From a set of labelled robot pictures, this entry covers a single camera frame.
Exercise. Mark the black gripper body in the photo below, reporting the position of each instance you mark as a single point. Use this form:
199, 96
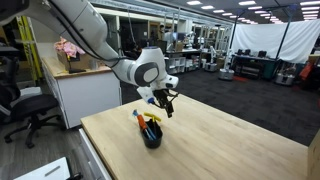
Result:
164, 96

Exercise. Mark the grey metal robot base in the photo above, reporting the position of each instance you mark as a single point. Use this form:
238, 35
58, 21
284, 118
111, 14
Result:
226, 74
284, 79

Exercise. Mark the orange screwdriver with blue tip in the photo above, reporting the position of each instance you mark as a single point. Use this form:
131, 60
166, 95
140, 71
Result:
142, 122

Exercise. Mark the blue pen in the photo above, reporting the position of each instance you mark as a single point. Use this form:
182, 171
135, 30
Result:
150, 134

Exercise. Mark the white shelf unit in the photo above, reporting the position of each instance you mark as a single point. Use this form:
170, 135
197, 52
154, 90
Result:
175, 66

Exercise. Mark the white cabinet with wooden top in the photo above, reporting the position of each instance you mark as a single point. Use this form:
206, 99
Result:
90, 96

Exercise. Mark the small black monitor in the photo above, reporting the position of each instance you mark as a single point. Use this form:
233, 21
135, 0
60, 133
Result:
247, 52
262, 53
239, 52

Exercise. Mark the white table drawer base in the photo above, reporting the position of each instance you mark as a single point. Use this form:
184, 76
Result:
91, 156

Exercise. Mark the small black stand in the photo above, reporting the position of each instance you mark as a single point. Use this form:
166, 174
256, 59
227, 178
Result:
76, 70

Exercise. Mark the black work table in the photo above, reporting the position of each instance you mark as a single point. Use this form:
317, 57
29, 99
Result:
253, 68

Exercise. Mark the black backdrop stand pole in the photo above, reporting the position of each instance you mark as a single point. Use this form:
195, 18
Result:
234, 31
284, 33

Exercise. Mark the pink cloth bundle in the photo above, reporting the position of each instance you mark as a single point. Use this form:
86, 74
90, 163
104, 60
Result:
68, 47

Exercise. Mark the white backdrop curtain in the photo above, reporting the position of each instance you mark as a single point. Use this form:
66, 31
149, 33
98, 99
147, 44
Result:
260, 36

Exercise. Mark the black office chair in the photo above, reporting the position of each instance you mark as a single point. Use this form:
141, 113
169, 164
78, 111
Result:
31, 105

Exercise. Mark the orange hanging bag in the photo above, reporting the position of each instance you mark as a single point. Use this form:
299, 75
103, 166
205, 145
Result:
306, 71

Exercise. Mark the yellow black striped pole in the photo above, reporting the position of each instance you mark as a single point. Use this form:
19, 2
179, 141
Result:
28, 46

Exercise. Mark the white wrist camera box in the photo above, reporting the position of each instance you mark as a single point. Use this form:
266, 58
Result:
168, 82

